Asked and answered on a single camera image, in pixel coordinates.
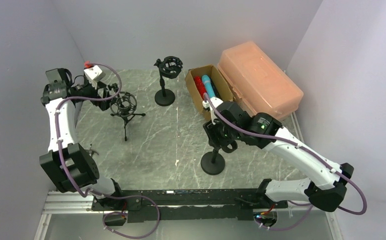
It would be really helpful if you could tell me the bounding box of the brown cardboard box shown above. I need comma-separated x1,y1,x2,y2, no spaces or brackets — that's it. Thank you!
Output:
185,64,234,121

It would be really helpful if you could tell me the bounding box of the blue microphone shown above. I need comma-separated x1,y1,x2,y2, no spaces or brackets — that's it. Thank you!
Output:
201,74,216,98

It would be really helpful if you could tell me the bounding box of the red glitter microphone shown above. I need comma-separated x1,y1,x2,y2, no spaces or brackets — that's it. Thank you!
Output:
193,76,206,99

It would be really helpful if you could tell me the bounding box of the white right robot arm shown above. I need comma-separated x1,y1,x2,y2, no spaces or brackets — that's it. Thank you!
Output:
203,97,354,212

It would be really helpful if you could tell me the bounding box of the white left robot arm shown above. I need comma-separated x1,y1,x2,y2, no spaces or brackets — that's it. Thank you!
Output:
39,63,122,199

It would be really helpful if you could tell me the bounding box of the black round-base clip stand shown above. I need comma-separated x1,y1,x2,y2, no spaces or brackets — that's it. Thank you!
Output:
200,141,238,176

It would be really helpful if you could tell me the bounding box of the orange translucent plastic bin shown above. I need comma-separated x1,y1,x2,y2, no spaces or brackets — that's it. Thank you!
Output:
217,41,304,121

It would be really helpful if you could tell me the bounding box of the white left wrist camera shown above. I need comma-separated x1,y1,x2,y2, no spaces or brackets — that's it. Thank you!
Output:
84,61,106,90

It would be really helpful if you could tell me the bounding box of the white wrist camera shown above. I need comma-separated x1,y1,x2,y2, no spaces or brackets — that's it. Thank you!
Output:
202,93,224,114
84,61,106,90

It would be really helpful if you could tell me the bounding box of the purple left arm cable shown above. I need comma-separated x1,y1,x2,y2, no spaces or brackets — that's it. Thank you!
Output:
54,62,161,240

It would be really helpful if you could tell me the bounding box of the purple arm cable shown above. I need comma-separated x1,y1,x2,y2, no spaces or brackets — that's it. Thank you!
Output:
54,62,161,240
203,93,368,232

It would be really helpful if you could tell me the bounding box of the black tripod shock-mount stand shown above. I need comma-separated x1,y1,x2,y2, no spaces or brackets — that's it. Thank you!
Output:
110,91,146,141

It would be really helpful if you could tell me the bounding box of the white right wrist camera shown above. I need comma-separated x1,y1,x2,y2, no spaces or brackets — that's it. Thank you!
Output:
202,93,224,114

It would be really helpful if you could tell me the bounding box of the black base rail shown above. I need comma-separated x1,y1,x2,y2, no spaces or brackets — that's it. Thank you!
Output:
91,188,288,223

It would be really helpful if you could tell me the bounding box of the black round-base shock-mount stand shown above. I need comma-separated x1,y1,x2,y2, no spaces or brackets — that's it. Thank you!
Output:
153,55,184,108

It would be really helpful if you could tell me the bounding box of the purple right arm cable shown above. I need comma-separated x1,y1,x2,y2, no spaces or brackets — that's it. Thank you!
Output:
203,93,368,232

